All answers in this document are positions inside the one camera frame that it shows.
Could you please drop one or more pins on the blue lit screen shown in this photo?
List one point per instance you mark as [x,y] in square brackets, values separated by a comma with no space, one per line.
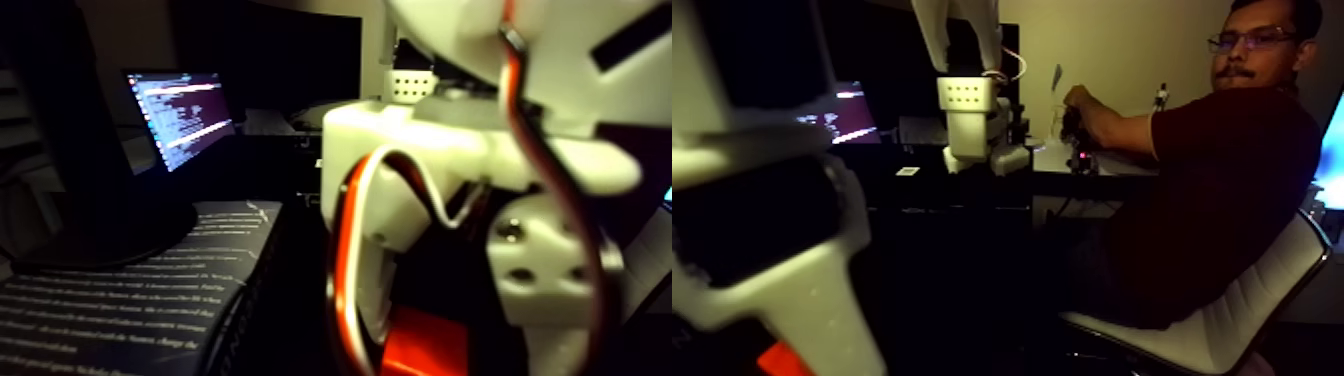
[1334,147]

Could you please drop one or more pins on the person's right hand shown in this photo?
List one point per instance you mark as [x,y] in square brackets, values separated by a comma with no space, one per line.
[1082,107]

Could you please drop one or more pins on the white office chair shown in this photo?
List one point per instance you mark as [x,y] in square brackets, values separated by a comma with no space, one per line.
[1250,315]

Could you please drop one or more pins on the open laptop lit screen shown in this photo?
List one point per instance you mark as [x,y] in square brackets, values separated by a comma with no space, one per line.
[184,110]

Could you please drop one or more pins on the person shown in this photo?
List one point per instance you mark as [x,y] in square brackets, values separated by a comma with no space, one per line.
[1228,158]

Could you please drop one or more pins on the dark leader arm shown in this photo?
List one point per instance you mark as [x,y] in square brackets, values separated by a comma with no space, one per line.
[1080,160]

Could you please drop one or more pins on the red cube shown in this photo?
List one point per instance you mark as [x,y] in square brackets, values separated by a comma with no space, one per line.
[430,341]

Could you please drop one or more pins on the dark book white text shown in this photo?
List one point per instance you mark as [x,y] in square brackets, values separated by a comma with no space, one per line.
[105,304]

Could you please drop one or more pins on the dark wide monitor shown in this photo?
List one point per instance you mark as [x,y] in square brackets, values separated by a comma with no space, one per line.
[273,58]

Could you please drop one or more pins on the small figurine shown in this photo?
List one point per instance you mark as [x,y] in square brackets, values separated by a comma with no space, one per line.
[1161,99]

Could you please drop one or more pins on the black monitor round base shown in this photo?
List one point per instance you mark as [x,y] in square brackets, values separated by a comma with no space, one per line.
[74,126]

